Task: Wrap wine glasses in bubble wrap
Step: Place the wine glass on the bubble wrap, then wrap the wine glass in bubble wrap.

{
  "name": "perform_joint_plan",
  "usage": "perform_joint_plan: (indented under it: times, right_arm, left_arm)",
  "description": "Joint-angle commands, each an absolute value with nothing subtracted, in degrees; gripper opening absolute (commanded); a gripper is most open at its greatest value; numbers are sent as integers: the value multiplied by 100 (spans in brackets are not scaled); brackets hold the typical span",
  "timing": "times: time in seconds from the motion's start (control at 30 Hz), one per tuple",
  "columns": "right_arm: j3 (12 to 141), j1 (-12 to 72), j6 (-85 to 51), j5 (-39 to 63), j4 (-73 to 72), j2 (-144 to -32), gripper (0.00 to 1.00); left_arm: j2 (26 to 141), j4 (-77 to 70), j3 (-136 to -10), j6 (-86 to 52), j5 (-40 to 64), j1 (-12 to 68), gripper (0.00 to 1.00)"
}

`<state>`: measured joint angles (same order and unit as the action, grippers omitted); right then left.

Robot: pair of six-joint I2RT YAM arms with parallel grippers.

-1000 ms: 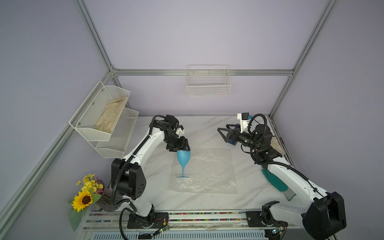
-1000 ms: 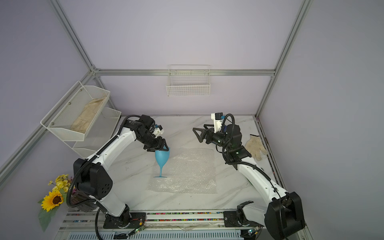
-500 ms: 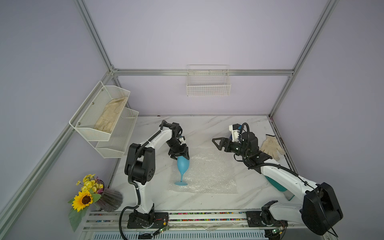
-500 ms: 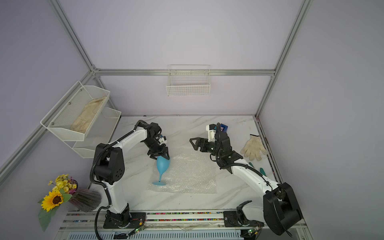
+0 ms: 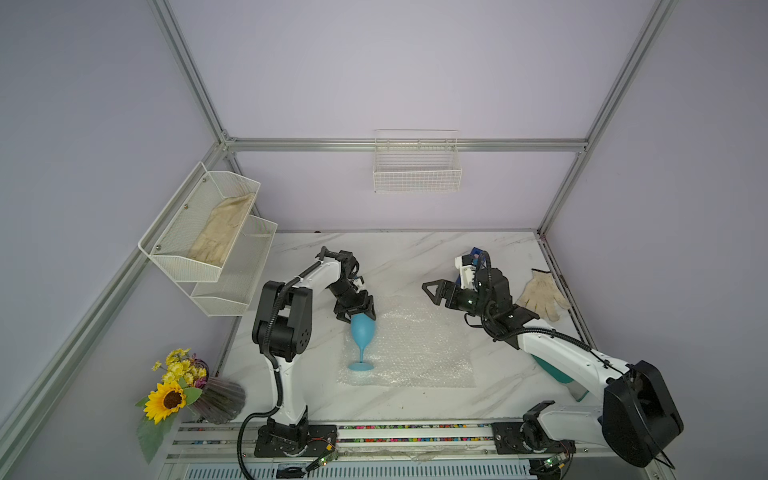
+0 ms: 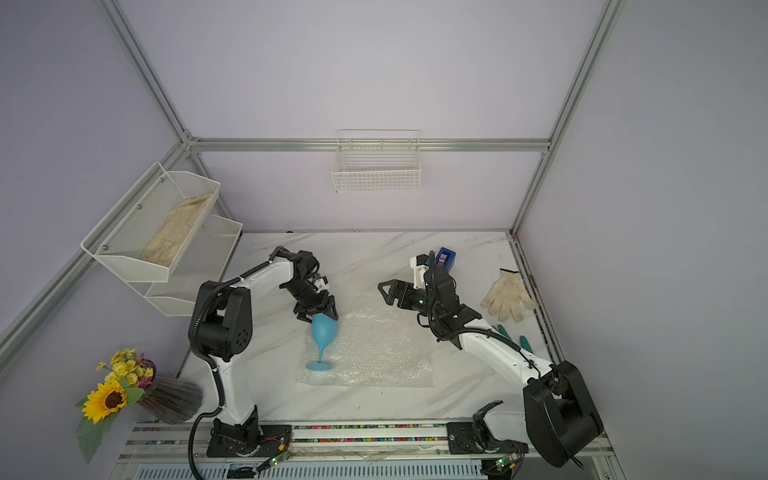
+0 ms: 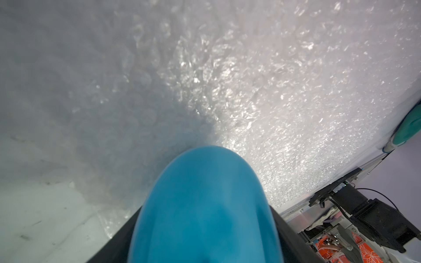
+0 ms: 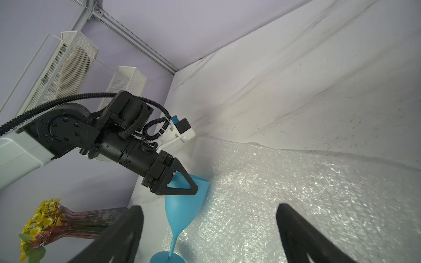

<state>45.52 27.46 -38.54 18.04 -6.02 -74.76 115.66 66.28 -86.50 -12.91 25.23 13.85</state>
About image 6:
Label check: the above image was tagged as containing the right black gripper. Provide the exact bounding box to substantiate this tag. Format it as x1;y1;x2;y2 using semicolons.
380;280;442;319

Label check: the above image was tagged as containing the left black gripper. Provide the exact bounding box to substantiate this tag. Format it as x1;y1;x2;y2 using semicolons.
284;280;338;326

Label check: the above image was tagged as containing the blue plastic wine glass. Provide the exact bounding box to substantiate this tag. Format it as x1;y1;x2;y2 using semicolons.
306;314;338;372

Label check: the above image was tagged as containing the clear bubble wrap sheet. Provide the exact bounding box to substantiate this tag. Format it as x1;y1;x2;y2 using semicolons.
295;296;435;388

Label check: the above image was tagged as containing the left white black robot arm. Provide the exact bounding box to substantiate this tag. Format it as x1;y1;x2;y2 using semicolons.
188;246;339;455

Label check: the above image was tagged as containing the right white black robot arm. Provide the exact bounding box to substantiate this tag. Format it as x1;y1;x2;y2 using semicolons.
378;253;604;467

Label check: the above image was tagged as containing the blue tape dispenser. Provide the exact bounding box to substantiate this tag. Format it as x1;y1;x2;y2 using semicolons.
435;247;456;271

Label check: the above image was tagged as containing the white cotton work glove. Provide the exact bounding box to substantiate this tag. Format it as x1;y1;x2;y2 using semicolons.
481;269;536;322

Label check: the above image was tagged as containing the green rubber glove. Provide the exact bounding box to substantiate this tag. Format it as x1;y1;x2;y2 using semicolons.
495;324;533;353

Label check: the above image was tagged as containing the beige glove in shelf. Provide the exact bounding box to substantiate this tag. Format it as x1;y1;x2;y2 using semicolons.
140;194;211;267

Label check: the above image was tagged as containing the dark ribbed glass vase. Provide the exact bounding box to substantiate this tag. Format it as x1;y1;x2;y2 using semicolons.
138;376;204;424

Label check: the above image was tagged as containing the white two-tier mesh shelf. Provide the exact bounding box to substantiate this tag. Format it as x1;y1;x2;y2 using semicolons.
81;163;242;317

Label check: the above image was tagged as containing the artificial sunflower bouquet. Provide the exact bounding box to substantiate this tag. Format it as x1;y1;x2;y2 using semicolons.
76;348;157;464

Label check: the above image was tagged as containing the white wire wall basket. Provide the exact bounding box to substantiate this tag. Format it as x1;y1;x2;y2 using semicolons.
332;129;422;194

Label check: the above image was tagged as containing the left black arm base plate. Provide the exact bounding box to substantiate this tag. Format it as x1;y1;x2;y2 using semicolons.
206;424;293;458

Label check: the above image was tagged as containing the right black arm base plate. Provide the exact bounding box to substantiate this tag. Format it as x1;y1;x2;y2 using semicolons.
446;422;529;454

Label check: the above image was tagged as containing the aluminium front rail frame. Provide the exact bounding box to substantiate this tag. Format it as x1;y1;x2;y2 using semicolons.
110;419;626;479

